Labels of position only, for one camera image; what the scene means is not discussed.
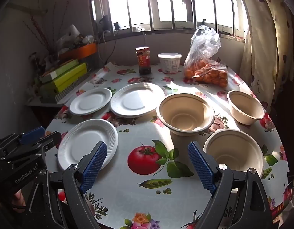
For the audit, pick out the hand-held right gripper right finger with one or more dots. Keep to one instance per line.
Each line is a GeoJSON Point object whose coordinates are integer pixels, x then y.
{"type": "Point", "coordinates": [201, 169]}

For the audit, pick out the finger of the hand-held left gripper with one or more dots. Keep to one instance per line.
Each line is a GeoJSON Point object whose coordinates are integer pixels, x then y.
{"type": "Point", "coordinates": [32, 132]}
{"type": "Point", "coordinates": [50, 140]}

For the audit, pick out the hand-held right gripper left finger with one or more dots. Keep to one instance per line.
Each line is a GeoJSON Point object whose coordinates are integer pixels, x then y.
{"type": "Point", "coordinates": [94, 164]}

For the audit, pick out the white ribbed paper plate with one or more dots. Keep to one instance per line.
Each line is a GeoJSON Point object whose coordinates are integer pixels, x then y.
{"type": "Point", "coordinates": [85, 140]}
{"type": "Point", "coordinates": [135, 100]}

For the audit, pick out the beige paper bowl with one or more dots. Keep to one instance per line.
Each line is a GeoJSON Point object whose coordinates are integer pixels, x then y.
{"type": "Point", "coordinates": [244, 107]}
{"type": "Point", "coordinates": [185, 114]}
{"type": "Point", "coordinates": [235, 152]}

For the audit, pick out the small white paper plate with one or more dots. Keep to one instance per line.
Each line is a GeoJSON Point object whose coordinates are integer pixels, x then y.
{"type": "Point", "coordinates": [89, 101]}

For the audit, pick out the person's left hand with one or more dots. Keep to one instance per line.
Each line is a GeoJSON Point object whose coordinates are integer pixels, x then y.
{"type": "Point", "coordinates": [19, 198]}

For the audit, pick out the side table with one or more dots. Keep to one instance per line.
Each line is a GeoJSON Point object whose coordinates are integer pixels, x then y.
{"type": "Point", "coordinates": [42, 105]}

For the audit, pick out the striped box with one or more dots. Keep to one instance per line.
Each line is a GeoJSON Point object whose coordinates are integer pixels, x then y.
{"type": "Point", "coordinates": [66, 95]}

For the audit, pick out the flat green and brown box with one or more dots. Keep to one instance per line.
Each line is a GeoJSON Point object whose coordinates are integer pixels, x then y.
{"type": "Point", "coordinates": [58, 70]}

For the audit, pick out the patterned plastic bag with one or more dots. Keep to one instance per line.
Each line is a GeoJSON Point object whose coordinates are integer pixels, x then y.
{"type": "Point", "coordinates": [288, 190]}

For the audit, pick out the pile of oranges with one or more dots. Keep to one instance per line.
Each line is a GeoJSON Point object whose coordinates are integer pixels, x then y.
{"type": "Point", "coordinates": [206, 74]}

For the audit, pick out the dried branches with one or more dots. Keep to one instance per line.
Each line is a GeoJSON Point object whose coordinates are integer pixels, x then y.
{"type": "Point", "coordinates": [43, 37]}

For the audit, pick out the orange tray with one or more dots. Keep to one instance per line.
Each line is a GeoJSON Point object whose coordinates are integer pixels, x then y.
{"type": "Point", "coordinates": [82, 50]}

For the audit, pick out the white plastic bag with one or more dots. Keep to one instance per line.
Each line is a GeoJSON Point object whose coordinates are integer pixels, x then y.
{"type": "Point", "coordinates": [70, 33]}

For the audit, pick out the white plastic tub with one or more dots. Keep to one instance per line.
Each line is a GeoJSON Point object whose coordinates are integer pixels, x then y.
{"type": "Point", "coordinates": [169, 63]}

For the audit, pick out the sauce jar with red label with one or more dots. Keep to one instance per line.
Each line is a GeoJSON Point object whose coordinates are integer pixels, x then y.
{"type": "Point", "coordinates": [143, 62]}

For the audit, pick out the clear plastic bag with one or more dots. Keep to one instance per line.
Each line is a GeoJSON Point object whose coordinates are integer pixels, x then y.
{"type": "Point", "coordinates": [204, 43]}

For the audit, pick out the dark object on sill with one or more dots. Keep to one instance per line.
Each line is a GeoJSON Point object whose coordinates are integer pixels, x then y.
{"type": "Point", "coordinates": [104, 21]}

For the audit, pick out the cream patterned curtain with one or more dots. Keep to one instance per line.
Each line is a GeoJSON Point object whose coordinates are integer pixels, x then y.
{"type": "Point", "coordinates": [263, 52]}

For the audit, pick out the black charger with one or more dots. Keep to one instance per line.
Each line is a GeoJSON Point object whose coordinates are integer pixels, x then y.
{"type": "Point", "coordinates": [116, 25]}

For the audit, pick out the black hook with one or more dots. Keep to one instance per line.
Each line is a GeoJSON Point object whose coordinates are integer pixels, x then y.
{"type": "Point", "coordinates": [204, 22]}

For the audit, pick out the barred window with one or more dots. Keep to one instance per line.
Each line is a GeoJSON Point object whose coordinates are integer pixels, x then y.
{"type": "Point", "coordinates": [137, 4]}

